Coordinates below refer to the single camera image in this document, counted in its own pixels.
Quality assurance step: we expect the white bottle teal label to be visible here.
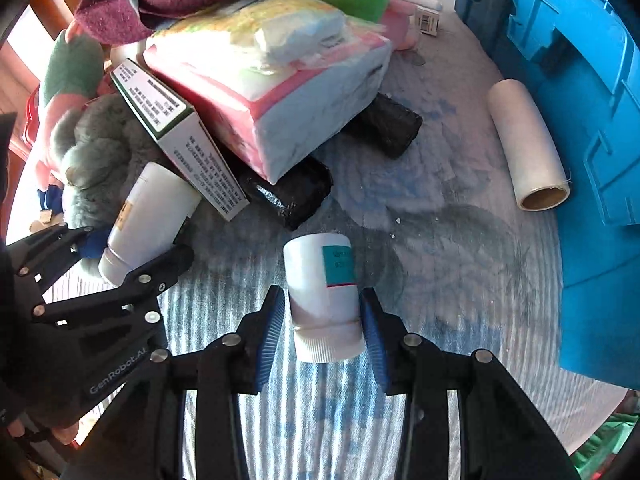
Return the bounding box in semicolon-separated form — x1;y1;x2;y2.
283;233;364;364

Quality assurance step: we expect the white bottle orange label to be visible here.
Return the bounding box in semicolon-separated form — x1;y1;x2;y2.
98;162;202;287

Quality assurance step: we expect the grey plush toy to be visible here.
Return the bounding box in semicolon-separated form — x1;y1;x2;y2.
51;93;168;275

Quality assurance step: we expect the white green carton box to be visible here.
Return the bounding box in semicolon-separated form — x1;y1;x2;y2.
111;58;248;221

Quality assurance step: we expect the black wrapped block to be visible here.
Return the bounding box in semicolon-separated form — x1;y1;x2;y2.
341;93;423;159
227;154;333;231

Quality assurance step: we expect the pink green plush toy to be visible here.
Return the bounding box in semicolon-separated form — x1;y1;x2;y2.
34;19;116;191

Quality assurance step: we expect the bed sheet blue white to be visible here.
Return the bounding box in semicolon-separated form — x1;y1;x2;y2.
6;8;629;480

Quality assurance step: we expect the pink tissue pack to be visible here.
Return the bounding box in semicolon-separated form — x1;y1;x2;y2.
143;0;393;183

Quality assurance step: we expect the blue plastic storage crate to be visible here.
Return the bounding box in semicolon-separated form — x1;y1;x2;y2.
455;0;639;389

